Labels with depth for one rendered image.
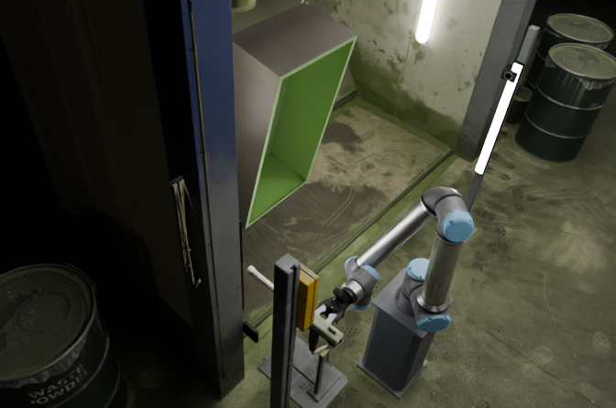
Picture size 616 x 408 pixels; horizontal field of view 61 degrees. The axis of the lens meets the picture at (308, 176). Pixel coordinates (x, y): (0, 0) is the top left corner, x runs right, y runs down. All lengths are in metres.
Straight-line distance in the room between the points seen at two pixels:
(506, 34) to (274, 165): 1.94
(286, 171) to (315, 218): 0.50
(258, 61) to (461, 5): 2.23
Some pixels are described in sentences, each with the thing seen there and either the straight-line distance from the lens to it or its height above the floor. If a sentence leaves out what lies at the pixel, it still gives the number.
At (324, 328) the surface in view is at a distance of 2.04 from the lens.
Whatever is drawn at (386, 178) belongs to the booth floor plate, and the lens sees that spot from 4.35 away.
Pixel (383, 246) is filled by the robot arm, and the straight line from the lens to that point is 2.31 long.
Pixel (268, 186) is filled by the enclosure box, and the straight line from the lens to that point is 3.49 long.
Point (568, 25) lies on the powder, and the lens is 5.53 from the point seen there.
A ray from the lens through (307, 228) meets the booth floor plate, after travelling 3.85.
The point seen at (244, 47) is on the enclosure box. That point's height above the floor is 1.68.
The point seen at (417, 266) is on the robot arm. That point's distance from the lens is 2.60.
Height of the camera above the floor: 2.86
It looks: 42 degrees down
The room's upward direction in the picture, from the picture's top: 5 degrees clockwise
